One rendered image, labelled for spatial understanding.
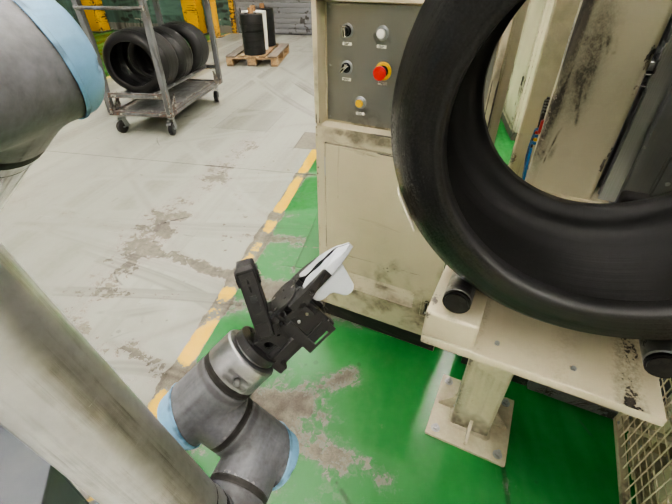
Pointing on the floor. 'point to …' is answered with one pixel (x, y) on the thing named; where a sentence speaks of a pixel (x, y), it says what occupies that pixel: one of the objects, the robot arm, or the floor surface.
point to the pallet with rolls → (258, 38)
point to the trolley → (154, 64)
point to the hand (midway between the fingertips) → (341, 247)
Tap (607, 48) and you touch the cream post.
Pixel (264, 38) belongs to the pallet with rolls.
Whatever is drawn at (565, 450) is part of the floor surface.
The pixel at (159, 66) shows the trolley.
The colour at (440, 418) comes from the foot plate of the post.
